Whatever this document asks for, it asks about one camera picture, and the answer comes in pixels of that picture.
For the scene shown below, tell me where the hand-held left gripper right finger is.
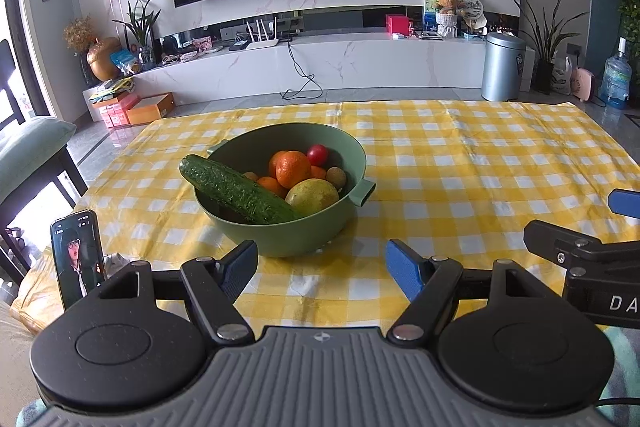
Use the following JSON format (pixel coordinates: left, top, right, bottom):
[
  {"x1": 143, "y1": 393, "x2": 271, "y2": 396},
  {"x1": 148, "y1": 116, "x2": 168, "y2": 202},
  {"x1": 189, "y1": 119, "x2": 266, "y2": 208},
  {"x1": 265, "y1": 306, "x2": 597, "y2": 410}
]
[{"x1": 385, "y1": 238, "x2": 551, "y2": 343}]

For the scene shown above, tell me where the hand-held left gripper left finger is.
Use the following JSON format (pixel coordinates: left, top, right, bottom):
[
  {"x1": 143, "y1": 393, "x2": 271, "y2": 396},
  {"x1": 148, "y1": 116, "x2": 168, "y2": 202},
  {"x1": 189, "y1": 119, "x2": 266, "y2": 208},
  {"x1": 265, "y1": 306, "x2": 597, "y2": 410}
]
[{"x1": 97, "y1": 239, "x2": 260, "y2": 344}]

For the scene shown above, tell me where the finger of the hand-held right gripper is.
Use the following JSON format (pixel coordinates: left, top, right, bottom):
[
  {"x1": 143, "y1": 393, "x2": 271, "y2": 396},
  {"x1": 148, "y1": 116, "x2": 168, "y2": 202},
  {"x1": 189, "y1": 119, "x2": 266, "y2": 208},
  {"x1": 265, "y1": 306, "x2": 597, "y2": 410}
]
[
  {"x1": 522, "y1": 219, "x2": 640, "y2": 279},
  {"x1": 608, "y1": 189, "x2": 640, "y2": 218}
]

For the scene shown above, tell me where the green colander bowl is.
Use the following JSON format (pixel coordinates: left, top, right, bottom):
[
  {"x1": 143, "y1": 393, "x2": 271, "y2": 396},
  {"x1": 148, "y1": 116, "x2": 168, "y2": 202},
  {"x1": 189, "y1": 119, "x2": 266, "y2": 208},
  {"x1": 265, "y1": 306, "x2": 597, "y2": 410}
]
[{"x1": 192, "y1": 122, "x2": 376, "y2": 258}]

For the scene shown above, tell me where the green cucumber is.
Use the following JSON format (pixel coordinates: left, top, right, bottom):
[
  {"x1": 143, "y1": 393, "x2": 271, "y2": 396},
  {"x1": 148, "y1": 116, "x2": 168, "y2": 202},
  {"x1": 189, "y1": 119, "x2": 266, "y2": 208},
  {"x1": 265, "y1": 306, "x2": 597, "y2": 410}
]
[{"x1": 179, "y1": 155, "x2": 301, "y2": 226}]

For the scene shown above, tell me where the yellow-green mango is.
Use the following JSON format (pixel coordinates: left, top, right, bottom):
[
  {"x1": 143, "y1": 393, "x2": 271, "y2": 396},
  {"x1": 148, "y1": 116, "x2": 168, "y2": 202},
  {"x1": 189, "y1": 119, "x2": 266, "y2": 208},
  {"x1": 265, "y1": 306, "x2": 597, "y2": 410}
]
[{"x1": 285, "y1": 178, "x2": 341, "y2": 217}]

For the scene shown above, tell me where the red cherry tomato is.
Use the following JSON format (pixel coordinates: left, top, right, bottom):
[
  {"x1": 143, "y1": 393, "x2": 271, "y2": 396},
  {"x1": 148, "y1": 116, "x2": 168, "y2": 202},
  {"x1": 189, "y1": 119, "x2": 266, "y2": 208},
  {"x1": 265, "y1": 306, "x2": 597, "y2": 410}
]
[{"x1": 306, "y1": 144, "x2": 330, "y2": 167}]

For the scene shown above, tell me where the teal striped blanket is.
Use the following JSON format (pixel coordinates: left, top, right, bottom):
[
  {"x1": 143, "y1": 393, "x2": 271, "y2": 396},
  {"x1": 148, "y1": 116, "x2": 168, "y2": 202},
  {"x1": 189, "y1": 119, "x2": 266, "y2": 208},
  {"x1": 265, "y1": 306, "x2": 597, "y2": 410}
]
[{"x1": 599, "y1": 324, "x2": 640, "y2": 409}]

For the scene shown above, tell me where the blue water jug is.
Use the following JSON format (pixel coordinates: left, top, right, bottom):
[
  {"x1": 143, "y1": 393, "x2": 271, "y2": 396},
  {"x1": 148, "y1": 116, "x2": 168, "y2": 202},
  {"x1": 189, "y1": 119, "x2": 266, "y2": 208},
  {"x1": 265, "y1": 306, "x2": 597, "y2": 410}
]
[{"x1": 598, "y1": 38, "x2": 632, "y2": 110}]

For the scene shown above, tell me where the pink small heater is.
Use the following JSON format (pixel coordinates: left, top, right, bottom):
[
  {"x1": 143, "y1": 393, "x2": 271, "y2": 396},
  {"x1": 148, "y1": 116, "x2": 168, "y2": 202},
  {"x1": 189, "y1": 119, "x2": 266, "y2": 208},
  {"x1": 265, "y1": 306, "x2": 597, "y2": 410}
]
[{"x1": 572, "y1": 67, "x2": 596, "y2": 102}]

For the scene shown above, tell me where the yellow checkered tablecloth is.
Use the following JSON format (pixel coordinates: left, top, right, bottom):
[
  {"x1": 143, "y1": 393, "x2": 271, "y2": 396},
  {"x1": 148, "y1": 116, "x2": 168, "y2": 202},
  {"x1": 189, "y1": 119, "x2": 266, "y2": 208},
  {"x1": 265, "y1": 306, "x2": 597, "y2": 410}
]
[{"x1": 10, "y1": 99, "x2": 640, "y2": 349}]

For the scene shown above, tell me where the white plastic bag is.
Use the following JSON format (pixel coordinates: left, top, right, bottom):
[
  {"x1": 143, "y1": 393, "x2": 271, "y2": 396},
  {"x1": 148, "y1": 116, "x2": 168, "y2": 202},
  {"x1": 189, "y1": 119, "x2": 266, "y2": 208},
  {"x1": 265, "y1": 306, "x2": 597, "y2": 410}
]
[{"x1": 550, "y1": 56, "x2": 574, "y2": 96}]

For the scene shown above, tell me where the black smartphone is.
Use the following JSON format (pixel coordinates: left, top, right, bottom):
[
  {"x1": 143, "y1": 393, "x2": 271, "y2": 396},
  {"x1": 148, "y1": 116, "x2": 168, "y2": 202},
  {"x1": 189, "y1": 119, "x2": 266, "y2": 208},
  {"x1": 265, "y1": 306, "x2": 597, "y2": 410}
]
[{"x1": 50, "y1": 209, "x2": 108, "y2": 311}]

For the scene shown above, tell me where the silver trash can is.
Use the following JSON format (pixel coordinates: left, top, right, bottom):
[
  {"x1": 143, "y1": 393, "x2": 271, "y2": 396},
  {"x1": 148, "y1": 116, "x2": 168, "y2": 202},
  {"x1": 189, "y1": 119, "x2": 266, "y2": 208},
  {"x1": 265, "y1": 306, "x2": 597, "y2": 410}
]
[{"x1": 481, "y1": 32, "x2": 527, "y2": 103}]

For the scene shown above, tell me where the potted snake plant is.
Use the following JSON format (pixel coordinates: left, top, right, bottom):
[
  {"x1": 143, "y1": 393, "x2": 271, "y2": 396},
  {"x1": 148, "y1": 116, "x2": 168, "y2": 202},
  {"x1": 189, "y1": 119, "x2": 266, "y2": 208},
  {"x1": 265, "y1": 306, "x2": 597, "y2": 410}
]
[{"x1": 510, "y1": 0, "x2": 591, "y2": 94}]

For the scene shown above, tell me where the orange cardboard box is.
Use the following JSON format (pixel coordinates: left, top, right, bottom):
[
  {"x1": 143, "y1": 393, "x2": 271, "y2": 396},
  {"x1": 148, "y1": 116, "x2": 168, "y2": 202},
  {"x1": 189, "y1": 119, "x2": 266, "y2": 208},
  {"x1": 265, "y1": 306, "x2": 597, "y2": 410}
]
[{"x1": 125, "y1": 93, "x2": 176, "y2": 126}]

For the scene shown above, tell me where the potted green vine plant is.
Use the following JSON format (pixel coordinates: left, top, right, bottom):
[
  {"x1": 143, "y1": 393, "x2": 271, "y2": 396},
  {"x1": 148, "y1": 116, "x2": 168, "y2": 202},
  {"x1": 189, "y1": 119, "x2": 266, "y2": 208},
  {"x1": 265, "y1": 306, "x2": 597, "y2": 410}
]
[{"x1": 592, "y1": 0, "x2": 640, "y2": 84}]

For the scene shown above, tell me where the pink cardboard box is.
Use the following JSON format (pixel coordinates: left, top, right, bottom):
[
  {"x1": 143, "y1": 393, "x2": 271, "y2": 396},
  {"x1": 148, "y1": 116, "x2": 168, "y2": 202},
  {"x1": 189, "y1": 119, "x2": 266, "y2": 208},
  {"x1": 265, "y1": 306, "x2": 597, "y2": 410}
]
[{"x1": 97, "y1": 94, "x2": 141, "y2": 128}]

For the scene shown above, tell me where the white marble television cabinet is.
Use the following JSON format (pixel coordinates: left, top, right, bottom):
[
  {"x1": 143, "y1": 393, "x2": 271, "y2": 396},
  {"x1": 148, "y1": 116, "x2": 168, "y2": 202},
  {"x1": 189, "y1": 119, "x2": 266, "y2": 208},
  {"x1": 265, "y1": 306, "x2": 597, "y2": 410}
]
[{"x1": 132, "y1": 31, "x2": 537, "y2": 104}]

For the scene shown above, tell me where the white router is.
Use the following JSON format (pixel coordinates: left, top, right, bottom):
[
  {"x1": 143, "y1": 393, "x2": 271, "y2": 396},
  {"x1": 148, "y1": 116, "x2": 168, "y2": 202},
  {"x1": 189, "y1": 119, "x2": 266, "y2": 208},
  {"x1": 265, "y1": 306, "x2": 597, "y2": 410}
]
[{"x1": 245, "y1": 19, "x2": 281, "y2": 50}]

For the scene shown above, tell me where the blue snack bag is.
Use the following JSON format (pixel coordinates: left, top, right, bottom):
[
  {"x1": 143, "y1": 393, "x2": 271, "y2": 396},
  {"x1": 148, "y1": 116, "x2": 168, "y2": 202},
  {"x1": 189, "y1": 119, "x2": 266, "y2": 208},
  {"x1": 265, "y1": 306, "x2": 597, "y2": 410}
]
[{"x1": 110, "y1": 49, "x2": 144, "y2": 76}]

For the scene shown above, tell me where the dark chair with cushion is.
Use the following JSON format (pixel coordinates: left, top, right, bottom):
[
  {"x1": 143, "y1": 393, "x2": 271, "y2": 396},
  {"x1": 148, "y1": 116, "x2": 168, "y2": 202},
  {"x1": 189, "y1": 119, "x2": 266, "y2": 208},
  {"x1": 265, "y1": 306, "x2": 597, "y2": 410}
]
[{"x1": 0, "y1": 39, "x2": 89, "y2": 289}]

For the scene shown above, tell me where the round paper fan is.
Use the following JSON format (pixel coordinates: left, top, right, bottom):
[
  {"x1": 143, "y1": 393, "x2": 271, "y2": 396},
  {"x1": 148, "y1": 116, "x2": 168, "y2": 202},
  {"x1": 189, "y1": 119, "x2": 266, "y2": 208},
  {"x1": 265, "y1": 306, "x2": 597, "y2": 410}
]
[{"x1": 460, "y1": 0, "x2": 487, "y2": 30}]

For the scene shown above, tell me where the red box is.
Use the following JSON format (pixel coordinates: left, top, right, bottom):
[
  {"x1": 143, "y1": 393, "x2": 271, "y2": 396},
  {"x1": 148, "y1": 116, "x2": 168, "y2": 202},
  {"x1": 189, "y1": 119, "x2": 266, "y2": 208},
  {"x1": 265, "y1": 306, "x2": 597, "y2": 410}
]
[{"x1": 386, "y1": 14, "x2": 414, "y2": 36}]

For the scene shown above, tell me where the golden vase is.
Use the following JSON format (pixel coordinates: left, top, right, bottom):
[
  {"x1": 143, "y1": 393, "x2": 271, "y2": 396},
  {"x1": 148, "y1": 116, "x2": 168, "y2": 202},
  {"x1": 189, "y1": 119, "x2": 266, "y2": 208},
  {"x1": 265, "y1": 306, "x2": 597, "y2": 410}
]
[{"x1": 86, "y1": 37, "x2": 123, "y2": 80}]

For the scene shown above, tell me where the potted long-leaf plant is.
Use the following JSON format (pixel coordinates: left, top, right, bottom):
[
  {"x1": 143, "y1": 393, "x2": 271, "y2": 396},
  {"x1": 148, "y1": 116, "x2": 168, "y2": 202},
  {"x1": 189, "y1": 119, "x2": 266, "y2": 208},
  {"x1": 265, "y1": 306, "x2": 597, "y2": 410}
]
[{"x1": 112, "y1": 0, "x2": 164, "y2": 68}]

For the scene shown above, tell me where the brown teddy bear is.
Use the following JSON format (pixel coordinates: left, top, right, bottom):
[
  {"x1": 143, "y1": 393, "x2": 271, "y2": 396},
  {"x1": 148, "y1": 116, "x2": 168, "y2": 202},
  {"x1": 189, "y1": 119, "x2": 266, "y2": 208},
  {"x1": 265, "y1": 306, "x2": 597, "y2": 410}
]
[{"x1": 434, "y1": 0, "x2": 461, "y2": 39}]

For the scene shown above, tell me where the blue green picture card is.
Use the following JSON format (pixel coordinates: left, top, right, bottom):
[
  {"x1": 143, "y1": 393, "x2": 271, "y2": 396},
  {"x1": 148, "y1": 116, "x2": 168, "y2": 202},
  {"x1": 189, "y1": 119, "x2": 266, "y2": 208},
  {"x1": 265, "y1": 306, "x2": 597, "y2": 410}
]
[{"x1": 422, "y1": 0, "x2": 444, "y2": 30}]

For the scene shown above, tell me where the dried flower bunch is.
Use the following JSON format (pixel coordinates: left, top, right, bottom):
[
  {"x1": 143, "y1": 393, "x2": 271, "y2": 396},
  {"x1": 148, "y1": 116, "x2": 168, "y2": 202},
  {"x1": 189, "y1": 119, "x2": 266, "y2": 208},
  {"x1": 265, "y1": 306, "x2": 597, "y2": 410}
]
[{"x1": 64, "y1": 16, "x2": 96, "y2": 53}]

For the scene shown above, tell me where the black power cable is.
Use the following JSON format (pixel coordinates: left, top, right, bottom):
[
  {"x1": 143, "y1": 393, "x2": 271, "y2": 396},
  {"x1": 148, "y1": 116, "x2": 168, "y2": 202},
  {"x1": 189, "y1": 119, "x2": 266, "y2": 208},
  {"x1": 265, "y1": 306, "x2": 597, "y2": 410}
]
[{"x1": 280, "y1": 39, "x2": 324, "y2": 100}]

